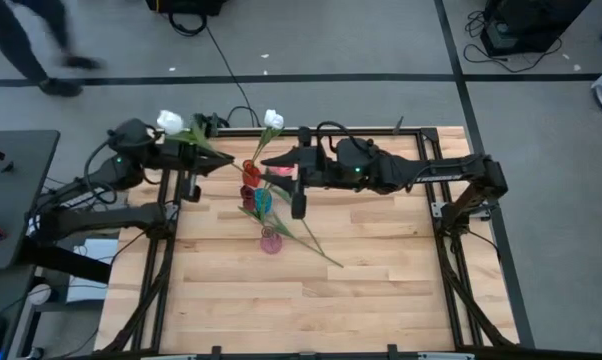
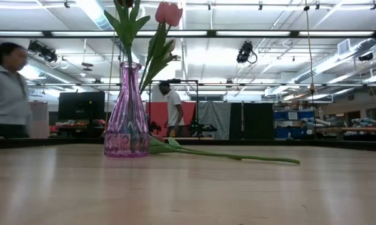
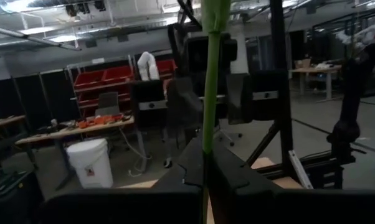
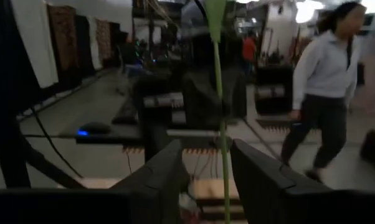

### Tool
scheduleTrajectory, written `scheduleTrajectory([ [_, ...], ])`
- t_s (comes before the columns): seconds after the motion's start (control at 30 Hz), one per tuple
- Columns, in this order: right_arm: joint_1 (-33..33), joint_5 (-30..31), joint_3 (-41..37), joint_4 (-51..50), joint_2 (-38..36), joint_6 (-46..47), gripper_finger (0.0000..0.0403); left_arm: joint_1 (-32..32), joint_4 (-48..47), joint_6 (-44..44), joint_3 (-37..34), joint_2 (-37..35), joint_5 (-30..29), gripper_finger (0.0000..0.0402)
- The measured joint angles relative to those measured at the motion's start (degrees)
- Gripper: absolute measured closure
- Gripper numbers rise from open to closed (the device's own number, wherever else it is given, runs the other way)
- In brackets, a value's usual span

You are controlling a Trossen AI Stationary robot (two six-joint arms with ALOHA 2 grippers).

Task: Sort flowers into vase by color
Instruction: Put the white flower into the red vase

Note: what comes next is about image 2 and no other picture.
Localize long wooden table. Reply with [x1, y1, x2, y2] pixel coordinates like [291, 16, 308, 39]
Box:
[315, 126, 376, 142]

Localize black monitor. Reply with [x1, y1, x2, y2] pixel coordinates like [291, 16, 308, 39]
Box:
[57, 91, 106, 121]

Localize hanging yellow cord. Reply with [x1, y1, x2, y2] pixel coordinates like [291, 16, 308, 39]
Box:
[303, 0, 317, 140]

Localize table with colourful items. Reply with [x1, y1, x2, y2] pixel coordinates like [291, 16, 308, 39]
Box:
[49, 118, 107, 138]

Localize person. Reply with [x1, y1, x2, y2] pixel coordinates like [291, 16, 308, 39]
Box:
[158, 80, 186, 138]
[0, 42, 32, 139]

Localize grey curtain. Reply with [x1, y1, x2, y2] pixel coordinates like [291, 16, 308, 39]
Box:
[196, 101, 232, 141]

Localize white air vent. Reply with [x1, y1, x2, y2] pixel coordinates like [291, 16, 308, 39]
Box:
[337, 39, 352, 56]

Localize black panel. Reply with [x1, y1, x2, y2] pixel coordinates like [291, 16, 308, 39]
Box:
[230, 101, 275, 141]

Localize red panel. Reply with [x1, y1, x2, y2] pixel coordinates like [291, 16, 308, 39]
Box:
[146, 101, 197, 137]

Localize black ceiling spotlights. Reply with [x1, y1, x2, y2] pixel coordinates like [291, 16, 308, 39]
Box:
[27, 39, 58, 63]

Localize pale partition panel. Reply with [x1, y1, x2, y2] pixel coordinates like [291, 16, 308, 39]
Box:
[28, 101, 51, 139]

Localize blue storage bin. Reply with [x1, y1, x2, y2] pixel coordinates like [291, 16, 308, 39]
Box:
[274, 111, 315, 121]
[274, 127, 314, 140]

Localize black metal rig frame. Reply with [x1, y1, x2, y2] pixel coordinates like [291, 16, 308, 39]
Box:
[149, 79, 200, 138]

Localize black aluminium table frame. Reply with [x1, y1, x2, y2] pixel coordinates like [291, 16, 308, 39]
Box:
[0, 136, 376, 153]

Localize black hanging camera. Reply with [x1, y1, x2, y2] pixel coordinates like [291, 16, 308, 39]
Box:
[236, 40, 258, 65]

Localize white artificial tulip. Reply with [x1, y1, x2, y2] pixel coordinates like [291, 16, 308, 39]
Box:
[162, 37, 179, 63]

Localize purple ribbed glass vase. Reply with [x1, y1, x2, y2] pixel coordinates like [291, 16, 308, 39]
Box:
[104, 61, 151, 158]

